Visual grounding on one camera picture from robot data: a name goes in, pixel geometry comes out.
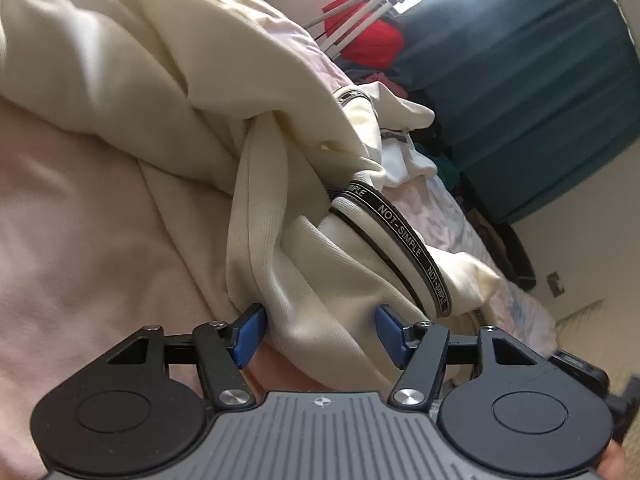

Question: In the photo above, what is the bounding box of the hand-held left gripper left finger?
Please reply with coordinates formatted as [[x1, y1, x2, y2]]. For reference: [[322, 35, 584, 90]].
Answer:
[[107, 302, 266, 408]]

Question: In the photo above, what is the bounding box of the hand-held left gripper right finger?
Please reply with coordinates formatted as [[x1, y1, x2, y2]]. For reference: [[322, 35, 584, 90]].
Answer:
[[374, 304, 538, 408]]

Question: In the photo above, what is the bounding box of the cream sweatshirt with black band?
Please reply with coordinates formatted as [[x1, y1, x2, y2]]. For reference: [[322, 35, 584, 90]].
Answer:
[[0, 0, 503, 391]]

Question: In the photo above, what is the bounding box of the black bag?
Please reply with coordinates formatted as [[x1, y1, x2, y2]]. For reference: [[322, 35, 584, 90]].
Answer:
[[492, 221, 537, 290]]

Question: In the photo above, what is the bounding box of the teal garment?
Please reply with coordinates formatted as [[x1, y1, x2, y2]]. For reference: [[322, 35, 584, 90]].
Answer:
[[431, 152, 462, 188]]

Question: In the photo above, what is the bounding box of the white garment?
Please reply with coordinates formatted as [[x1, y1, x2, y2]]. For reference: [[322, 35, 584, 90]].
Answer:
[[379, 129, 441, 187]]

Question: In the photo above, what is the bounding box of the pastel bed blanket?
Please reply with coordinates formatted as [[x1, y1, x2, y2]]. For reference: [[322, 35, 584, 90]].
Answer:
[[0, 15, 566, 480]]

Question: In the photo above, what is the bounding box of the pink garment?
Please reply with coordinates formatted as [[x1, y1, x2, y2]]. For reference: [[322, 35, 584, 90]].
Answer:
[[367, 73, 407, 100]]

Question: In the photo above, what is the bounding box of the teal window curtain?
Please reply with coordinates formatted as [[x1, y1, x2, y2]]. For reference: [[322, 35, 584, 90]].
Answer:
[[397, 0, 640, 226]]

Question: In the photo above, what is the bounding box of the red cloth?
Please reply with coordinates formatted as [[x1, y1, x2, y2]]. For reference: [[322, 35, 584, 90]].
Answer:
[[322, 0, 405, 68]]

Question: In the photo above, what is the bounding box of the metal folding drying rack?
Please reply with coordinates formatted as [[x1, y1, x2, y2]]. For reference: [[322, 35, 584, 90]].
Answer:
[[302, 0, 416, 53]]

